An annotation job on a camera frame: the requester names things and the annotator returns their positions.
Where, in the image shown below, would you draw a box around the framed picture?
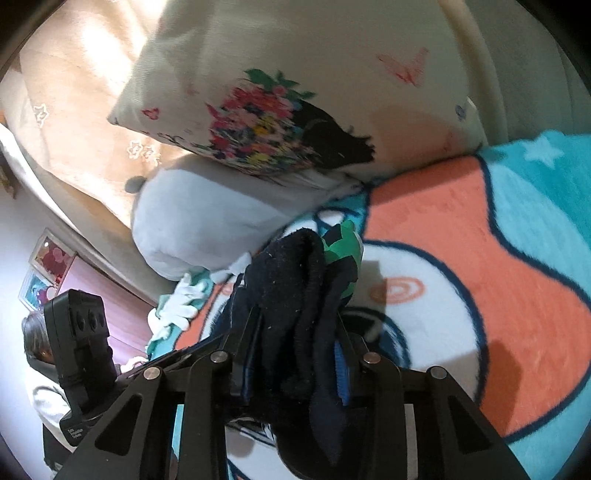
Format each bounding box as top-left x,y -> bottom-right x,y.
18,269 -> 62,313
28,227 -> 77,291

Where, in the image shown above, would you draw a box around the person's body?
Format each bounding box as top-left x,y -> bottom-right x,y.
21,311 -> 122,472

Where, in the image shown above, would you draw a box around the grey plush toy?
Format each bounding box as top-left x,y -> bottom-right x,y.
124,154 -> 366,283

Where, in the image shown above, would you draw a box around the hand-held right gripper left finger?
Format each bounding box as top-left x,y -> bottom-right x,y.
53,277 -> 264,480

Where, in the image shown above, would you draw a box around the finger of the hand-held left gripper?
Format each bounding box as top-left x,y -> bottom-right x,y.
117,336 -> 227,380

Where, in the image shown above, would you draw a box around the beige star curtain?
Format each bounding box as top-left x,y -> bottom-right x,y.
0,0 -> 591,227

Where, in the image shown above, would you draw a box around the turquoise printed blanket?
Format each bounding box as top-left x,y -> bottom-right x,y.
147,130 -> 591,480

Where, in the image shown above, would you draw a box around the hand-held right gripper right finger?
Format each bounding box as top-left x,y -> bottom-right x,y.
335,318 -> 532,480

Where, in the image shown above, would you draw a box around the dark navy pants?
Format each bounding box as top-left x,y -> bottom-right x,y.
235,228 -> 368,469

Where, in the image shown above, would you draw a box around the floral print pillow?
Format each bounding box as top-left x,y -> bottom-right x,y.
108,0 -> 490,182

